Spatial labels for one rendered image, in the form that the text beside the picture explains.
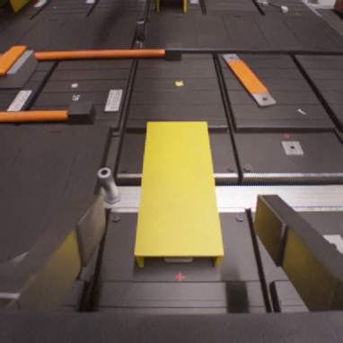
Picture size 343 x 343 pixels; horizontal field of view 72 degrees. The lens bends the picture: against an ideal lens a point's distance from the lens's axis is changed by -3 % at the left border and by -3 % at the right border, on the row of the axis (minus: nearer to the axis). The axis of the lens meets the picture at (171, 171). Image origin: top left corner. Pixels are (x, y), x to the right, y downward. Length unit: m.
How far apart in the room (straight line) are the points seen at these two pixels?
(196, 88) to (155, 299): 0.29
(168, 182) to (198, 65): 0.27
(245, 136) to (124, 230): 0.19
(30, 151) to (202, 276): 0.23
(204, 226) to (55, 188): 0.15
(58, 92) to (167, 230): 0.29
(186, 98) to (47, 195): 0.23
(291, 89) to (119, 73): 0.27
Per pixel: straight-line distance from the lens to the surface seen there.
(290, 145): 0.34
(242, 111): 0.35
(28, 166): 0.31
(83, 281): 0.23
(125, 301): 0.21
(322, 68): 0.51
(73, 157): 0.29
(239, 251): 0.24
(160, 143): 0.27
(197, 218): 0.21
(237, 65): 0.45
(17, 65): 0.47
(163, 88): 0.39
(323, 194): 0.32
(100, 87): 0.41
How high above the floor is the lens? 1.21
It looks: 51 degrees down
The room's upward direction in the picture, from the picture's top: 1 degrees counter-clockwise
